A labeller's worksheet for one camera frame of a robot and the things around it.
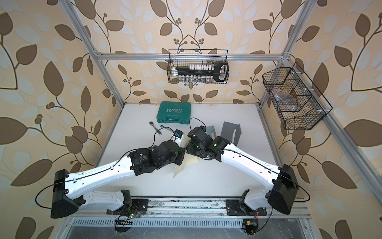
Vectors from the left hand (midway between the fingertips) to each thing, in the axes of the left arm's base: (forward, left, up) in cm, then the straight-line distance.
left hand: (183, 148), depth 72 cm
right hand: (+2, -2, -5) cm, 5 cm away
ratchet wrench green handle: (+26, +22, -22) cm, 40 cm away
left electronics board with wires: (-28, +30, -25) cm, 48 cm away
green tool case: (+38, +7, -16) cm, 42 cm away
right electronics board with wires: (-29, -34, -24) cm, 51 cm away
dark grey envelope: (+26, -29, -22) cm, 45 cm away
